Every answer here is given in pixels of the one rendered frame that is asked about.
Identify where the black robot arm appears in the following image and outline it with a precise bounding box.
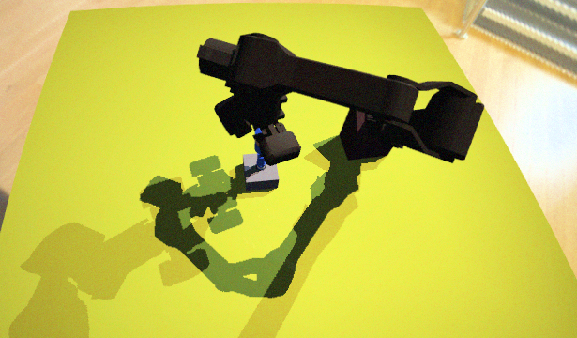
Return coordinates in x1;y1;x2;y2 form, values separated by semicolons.
196;33;485;163

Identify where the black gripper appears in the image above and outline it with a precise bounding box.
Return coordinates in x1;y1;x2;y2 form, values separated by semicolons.
248;95;301;166

